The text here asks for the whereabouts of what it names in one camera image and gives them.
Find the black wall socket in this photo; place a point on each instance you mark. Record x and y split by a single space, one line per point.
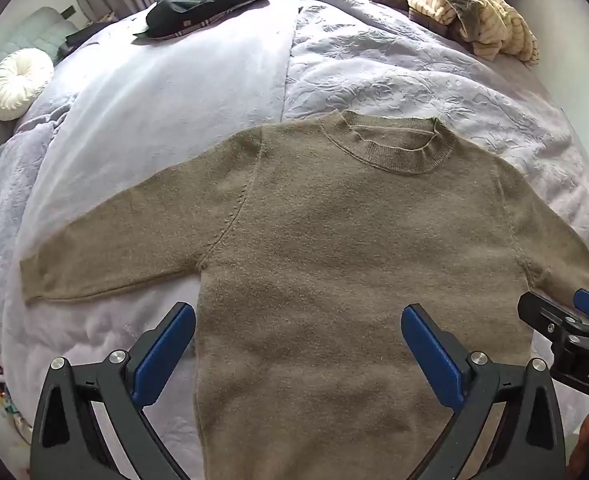
68 11

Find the dark cloth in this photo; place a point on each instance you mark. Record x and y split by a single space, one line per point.
79 40

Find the lavender fleece blanket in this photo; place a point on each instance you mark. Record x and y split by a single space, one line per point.
174 110

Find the dark jacket with plaid lining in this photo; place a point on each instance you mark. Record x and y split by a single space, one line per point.
199 0

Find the white round pillow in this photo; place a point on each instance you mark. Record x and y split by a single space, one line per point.
19 82

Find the brown knit sweater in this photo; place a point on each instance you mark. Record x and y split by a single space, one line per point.
324 260

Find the striped beige knit garment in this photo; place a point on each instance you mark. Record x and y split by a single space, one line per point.
479 15

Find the grey quilted headboard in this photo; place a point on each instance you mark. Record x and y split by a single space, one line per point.
29 27

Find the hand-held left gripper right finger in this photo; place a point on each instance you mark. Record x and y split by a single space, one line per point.
429 355

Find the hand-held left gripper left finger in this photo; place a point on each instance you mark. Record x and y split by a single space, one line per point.
167 355

